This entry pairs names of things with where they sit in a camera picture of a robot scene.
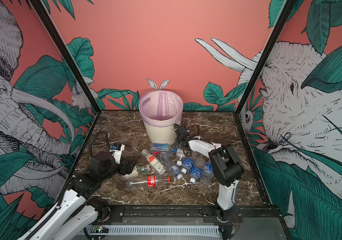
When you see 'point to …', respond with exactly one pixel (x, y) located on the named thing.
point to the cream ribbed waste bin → (167, 134)
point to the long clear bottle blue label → (171, 166)
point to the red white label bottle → (180, 153)
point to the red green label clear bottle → (154, 162)
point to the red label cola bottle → (146, 181)
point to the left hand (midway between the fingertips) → (131, 158)
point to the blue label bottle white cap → (187, 164)
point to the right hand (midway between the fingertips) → (178, 142)
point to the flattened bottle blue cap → (163, 147)
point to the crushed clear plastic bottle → (207, 173)
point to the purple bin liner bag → (161, 108)
